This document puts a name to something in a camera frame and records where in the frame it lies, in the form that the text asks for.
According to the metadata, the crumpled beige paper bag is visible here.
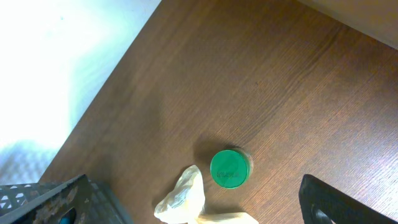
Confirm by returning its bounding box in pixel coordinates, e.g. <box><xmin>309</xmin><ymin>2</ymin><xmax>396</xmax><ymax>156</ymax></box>
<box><xmin>154</xmin><ymin>165</ymin><xmax>259</xmax><ymax>224</ymax></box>

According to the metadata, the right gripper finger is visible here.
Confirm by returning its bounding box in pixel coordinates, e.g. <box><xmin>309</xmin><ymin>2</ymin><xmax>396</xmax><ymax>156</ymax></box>
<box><xmin>298</xmin><ymin>174</ymin><xmax>397</xmax><ymax>224</ymax></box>

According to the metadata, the green lidded jar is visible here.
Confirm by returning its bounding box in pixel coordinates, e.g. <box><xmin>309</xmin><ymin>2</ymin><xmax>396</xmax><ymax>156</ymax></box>
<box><xmin>210</xmin><ymin>147</ymin><xmax>254</xmax><ymax>189</ymax></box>

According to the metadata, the grey plastic shopping basket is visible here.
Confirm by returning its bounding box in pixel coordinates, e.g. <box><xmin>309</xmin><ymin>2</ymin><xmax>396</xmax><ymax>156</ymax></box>
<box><xmin>1</xmin><ymin>175</ymin><xmax>133</xmax><ymax>224</ymax></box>

